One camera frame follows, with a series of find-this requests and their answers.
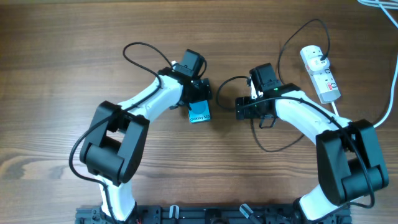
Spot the smartphone with teal screen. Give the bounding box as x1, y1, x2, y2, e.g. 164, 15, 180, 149
188, 100, 211, 124

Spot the black charging cable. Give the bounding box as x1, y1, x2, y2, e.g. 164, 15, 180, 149
249, 19, 331, 154

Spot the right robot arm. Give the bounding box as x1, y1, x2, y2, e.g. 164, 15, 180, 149
235, 63, 389, 223

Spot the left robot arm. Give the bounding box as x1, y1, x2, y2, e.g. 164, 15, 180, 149
75, 49, 212, 223

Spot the white charger adapter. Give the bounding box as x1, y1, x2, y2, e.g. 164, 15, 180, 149
306, 57, 330, 75

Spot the white power strip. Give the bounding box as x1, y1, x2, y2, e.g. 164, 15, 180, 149
300, 45, 341, 104

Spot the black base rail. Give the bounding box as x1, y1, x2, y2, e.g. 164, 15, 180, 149
75, 204, 352, 224

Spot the white power strip cord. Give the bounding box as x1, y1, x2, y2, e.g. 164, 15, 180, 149
330, 0, 398, 132

